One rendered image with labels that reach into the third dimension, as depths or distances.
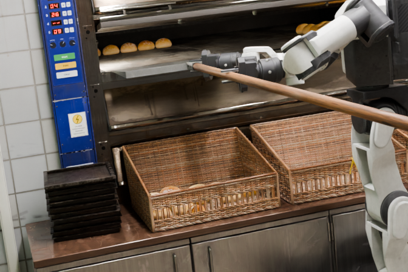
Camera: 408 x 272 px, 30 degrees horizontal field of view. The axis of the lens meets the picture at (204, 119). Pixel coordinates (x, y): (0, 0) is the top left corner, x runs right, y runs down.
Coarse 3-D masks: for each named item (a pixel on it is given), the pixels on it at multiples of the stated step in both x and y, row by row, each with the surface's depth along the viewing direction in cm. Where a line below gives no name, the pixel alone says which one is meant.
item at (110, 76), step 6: (240, 54) 356; (108, 72) 340; (168, 72) 344; (174, 72) 345; (102, 78) 336; (108, 78) 337; (114, 78) 338; (120, 78) 338; (126, 78) 339; (132, 78) 340
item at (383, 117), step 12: (204, 72) 295; (216, 72) 278; (228, 72) 267; (252, 84) 243; (264, 84) 232; (276, 84) 225; (288, 96) 215; (300, 96) 207; (312, 96) 200; (324, 96) 195; (336, 108) 186; (348, 108) 180; (360, 108) 175; (372, 108) 172; (372, 120) 170; (384, 120) 164; (396, 120) 160
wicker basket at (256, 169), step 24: (144, 144) 342; (168, 144) 345; (192, 144) 348; (216, 144) 350; (240, 144) 351; (144, 168) 341; (192, 168) 347; (216, 168) 349; (240, 168) 353; (264, 168) 326; (144, 192) 304; (168, 192) 300; (192, 192) 303; (216, 192) 306; (240, 192) 309; (264, 192) 329; (144, 216) 315; (168, 216) 302; (192, 216) 304; (216, 216) 308
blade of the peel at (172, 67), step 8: (160, 64) 346; (168, 64) 342; (176, 64) 315; (184, 64) 316; (120, 72) 321; (128, 72) 310; (136, 72) 311; (144, 72) 312; (152, 72) 312; (160, 72) 313
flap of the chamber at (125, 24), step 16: (288, 0) 340; (304, 0) 342; (320, 0) 344; (336, 0) 350; (160, 16) 325; (176, 16) 327; (192, 16) 329; (208, 16) 337; (224, 16) 348; (96, 32) 334
